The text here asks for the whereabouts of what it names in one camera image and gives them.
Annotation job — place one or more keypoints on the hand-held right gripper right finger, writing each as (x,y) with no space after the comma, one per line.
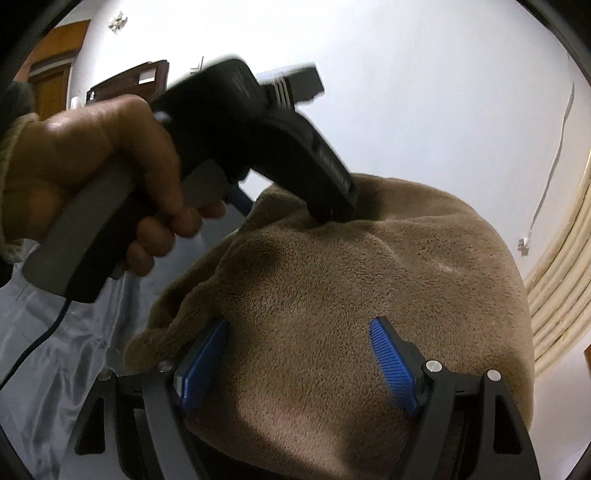
(392,364)

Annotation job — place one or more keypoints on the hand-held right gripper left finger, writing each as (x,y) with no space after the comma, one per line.
(203,364)

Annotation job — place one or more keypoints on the brown fleece garment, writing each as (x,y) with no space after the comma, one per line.
(323,286)

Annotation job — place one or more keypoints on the person's left hand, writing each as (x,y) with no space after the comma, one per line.
(92,138)

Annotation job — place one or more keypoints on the dark satin bed sheet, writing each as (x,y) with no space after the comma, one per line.
(69,360)

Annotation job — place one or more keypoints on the dark wooden headboard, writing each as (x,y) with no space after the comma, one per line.
(120,81)

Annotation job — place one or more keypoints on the beige curtain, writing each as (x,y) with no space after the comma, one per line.
(563,295)

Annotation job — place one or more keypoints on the wooden wardrobe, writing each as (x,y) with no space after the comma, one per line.
(51,87)

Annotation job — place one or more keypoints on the white wall socket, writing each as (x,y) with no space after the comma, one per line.
(76,102)

